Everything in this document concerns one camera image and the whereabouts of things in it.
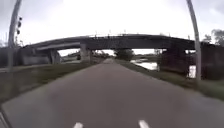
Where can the trees beyond bridge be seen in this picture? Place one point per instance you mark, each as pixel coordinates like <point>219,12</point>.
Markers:
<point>125,54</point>

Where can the concrete bridge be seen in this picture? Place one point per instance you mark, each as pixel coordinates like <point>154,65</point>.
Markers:
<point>133,41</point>

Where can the grey asphalt path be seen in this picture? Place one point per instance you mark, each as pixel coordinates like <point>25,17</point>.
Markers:
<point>113,96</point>

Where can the water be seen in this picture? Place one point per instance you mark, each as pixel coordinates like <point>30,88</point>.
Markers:
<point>148,65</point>

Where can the robot's own part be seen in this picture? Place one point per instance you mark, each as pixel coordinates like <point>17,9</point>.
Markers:
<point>143,124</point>
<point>78,125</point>

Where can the grass verge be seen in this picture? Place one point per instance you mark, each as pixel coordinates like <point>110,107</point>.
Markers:
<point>33,78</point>
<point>206,87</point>

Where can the tall pole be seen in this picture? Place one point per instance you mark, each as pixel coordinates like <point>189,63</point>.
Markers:
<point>196,43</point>
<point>13,30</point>

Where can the trees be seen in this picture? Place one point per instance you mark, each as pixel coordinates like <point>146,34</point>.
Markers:
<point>218,36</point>

